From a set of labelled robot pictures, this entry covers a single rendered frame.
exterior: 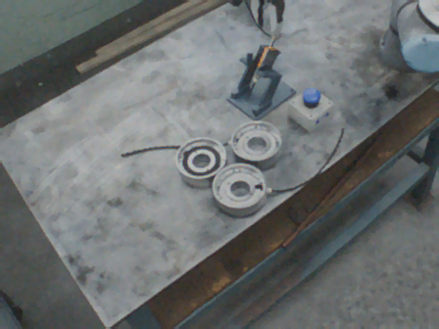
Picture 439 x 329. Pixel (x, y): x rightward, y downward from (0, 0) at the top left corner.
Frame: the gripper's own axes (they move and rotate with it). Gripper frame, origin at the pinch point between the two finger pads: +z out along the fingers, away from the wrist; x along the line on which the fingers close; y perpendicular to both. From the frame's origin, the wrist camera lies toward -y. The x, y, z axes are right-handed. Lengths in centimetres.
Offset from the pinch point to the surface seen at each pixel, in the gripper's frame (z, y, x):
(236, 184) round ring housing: 16.6, -23.5, -16.4
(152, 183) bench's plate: 18.4, -35.8, -3.2
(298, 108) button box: 14.0, -2.0, -11.9
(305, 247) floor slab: 99, 8, -6
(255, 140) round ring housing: 16.8, -13.2, -10.3
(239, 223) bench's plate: 18.3, -28.5, -22.9
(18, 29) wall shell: 70, -23, 149
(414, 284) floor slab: 98, 24, -44
